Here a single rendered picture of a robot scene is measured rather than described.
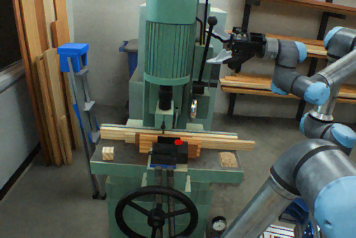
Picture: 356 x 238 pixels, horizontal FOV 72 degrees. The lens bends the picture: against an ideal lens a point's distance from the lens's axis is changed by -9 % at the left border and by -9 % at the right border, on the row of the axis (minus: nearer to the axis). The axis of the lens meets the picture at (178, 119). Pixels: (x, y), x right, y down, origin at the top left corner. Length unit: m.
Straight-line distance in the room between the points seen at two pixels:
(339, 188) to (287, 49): 0.60
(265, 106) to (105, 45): 2.26
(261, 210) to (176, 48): 0.58
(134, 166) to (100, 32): 2.60
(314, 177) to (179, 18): 0.64
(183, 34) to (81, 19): 2.66
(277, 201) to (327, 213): 0.18
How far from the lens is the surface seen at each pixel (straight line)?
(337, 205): 0.47
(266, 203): 0.63
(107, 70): 3.55
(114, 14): 3.39
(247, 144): 1.19
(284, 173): 0.59
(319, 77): 0.96
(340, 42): 1.25
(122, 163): 1.05
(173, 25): 0.91
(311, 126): 1.34
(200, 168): 1.04
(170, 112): 1.05
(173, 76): 0.95
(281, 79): 0.99
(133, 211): 1.21
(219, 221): 1.16
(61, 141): 2.49
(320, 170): 0.51
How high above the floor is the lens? 1.52
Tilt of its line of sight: 27 degrees down
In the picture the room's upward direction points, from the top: 5 degrees clockwise
